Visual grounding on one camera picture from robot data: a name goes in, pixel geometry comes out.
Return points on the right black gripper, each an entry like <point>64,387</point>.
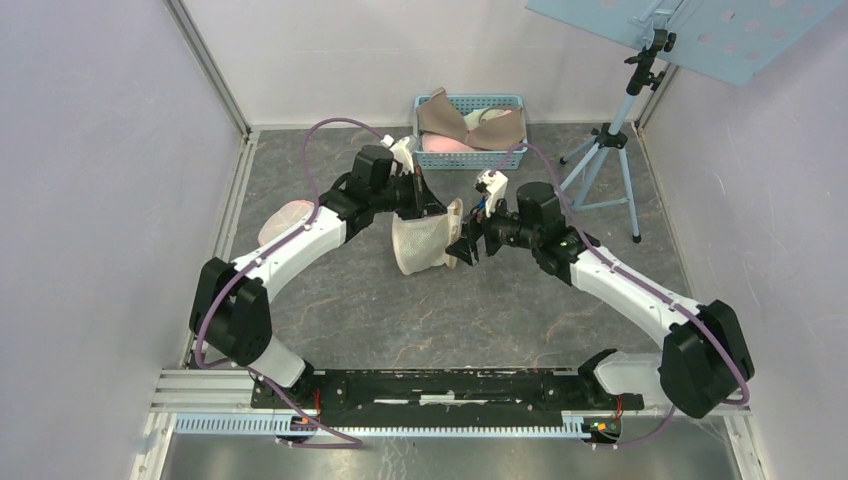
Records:
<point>466,250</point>

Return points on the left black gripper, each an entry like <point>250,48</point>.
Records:
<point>423,202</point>

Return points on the white round tub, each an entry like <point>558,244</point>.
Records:
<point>421,244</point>

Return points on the beige padded bra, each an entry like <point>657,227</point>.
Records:
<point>445,129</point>

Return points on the white mesh laundry bag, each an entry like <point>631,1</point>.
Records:
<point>279,222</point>

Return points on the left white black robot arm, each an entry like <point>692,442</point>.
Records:
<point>231,308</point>

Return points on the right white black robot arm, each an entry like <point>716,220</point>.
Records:
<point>705,360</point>

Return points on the pink cloth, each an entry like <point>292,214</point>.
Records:
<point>431,142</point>

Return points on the blue plastic basket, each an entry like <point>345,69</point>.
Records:
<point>477,159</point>

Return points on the light green cloth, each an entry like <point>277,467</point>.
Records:
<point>478,117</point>

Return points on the blue tripod stand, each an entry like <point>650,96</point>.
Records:
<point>609,137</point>

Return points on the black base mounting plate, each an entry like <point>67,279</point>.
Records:
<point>523,397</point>

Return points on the light blue perforated board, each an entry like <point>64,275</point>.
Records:
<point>727,40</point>

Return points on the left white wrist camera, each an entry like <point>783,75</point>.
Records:
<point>401,149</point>

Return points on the light blue cable rail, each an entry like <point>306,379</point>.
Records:
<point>292,426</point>

